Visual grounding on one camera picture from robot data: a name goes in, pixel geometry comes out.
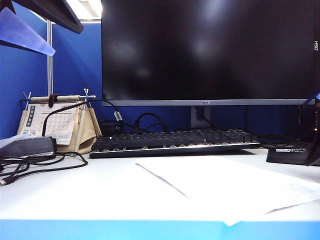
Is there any black looped cable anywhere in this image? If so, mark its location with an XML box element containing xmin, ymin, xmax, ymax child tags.
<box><xmin>124</xmin><ymin>112</ymin><xmax>171</xmax><ymax>134</ymax></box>

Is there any black cable with USB plug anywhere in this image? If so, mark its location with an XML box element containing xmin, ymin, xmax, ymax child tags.
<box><xmin>0</xmin><ymin>150</ymin><xmax>89</xmax><ymax>187</ymax></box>

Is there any dark grey pouch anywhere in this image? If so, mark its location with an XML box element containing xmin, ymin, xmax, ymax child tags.
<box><xmin>0</xmin><ymin>136</ymin><xmax>58</xmax><ymax>159</ymax></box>

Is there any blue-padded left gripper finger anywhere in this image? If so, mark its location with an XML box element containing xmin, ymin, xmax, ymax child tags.
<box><xmin>0</xmin><ymin>6</ymin><xmax>56</xmax><ymax>57</ymax></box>

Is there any thin black desk cable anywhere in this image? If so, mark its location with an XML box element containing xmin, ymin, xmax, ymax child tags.
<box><xmin>243</xmin><ymin>105</ymin><xmax>309</xmax><ymax>149</ymax></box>

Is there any aluminium partition post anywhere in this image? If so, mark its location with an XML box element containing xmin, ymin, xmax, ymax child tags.
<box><xmin>46</xmin><ymin>20</ymin><xmax>54</xmax><ymax>97</ymax></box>

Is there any white wrinkled paper sheet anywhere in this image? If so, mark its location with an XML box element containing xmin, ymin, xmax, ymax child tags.
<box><xmin>134</xmin><ymin>155</ymin><xmax>320</xmax><ymax>227</ymax></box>

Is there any black HSD monitor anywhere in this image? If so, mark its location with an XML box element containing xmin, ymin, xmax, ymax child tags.
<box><xmin>298</xmin><ymin>0</ymin><xmax>320</xmax><ymax>144</ymax></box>

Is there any black mouse pad with label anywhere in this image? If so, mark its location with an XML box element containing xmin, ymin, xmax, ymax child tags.
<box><xmin>265</xmin><ymin>143</ymin><xmax>312</xmax><ymax>166</ymax></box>

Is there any black monitor cable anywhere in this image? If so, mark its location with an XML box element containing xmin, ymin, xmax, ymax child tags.
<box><xmin>194</xmin><ymin>105</ymin><xmax>219</xmax><ymax>130</ymax></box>

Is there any black mechanical keyboard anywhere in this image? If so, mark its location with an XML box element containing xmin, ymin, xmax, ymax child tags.
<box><xmin>88</xmin><ymin>127</ymin><xmax>262</xmax><ymax>160</ymax></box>

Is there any black cable with white tag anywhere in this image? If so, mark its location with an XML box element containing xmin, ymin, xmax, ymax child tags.
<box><xmin>40</xmin><ymin>99</ymin><xmax>124</xmax><ymax>138</ymax></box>

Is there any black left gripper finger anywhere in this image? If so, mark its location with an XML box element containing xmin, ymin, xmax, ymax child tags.
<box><xmin>12</xmin><ymin>0</ymin><xmax>84</xmax><ymax>35</ymax></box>

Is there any small black adapter box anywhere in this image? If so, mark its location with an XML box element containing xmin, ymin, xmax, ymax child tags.
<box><xmin>99</xmin><ymin>120</ymin><xmax>121</xmax><ymax>137</ymax></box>

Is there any beige canvas desk organizer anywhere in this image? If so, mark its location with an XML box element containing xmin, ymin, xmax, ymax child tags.
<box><xmin>15</xmin><ymin>88</ymin><xmax>103</xmax><ymax>154</ymax></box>

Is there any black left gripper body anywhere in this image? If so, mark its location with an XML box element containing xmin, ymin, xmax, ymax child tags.
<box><xmin>0</xmin><ymin>0</ymin><xmax>17</xmax><ymax>15</ymax></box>

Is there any large black computer monitor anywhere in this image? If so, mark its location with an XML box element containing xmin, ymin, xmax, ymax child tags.
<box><xmin>100</xmin><ymin>0</ymin><xmax>316</xmax><ymax>107</ymax></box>

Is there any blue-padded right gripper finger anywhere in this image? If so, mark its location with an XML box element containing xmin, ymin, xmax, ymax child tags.
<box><xmin>305</xmin><ymin>91</ymin><xmax>320</xmax><ymax>167</ymax></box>

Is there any white calendar card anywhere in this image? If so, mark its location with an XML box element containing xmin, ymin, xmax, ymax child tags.
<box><xmin>20</xmin><ymin>101</ymin><xmax>80</xmax><ymax>146</ymax></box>

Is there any grey monitor stand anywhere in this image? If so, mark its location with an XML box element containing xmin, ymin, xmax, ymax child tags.
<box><xmin>190</xmin><ymin>105</ymin><xmax>212</xmax><ymax>130</ymax></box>

